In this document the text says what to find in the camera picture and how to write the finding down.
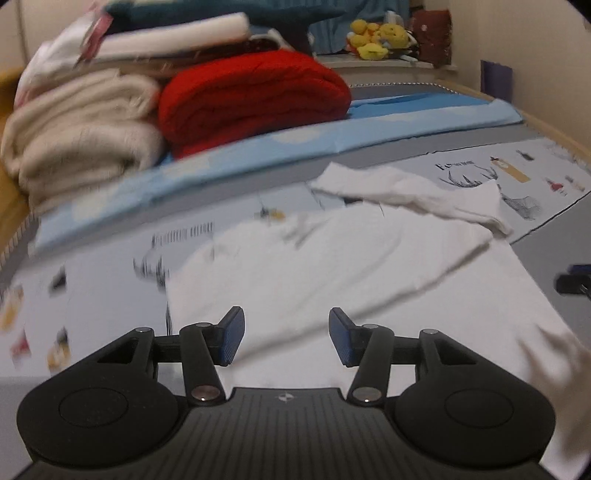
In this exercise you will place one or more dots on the blue cloud-print sheet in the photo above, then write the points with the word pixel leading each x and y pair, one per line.
pixel 277 143

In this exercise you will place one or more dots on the dark teal cloth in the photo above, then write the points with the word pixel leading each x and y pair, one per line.
pixel 207 10

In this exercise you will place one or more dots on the purple box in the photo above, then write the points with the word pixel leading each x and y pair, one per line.
pixel 496 81

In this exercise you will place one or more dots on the dark brown folded cloth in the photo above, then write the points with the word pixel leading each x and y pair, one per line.
pixel 207 51

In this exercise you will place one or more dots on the yellow plush toy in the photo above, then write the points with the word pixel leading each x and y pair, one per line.
pixel 364 44
pixel 396 33

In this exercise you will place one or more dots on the red knitted sweater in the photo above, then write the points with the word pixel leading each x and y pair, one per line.
pixel 254 97

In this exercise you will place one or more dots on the dark red bag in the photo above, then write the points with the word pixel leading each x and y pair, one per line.
pixel 431 37

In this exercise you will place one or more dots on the beige folded blanket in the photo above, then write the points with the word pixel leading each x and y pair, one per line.
pixel 78 138

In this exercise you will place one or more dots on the pink and white cloth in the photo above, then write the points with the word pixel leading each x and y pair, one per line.
pixel 60 55

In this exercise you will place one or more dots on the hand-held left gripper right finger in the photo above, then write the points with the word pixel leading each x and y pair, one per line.
pixel 339 334

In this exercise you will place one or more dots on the white folded cloth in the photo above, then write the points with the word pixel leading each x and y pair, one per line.
pixel 184 34

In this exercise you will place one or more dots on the white t-shirt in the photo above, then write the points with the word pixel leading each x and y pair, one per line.
pixel 369 277

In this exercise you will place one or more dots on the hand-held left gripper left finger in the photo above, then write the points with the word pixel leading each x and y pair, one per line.
pixel 233 334

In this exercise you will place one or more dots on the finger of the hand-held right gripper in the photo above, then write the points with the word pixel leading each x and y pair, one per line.
pixel 572 282

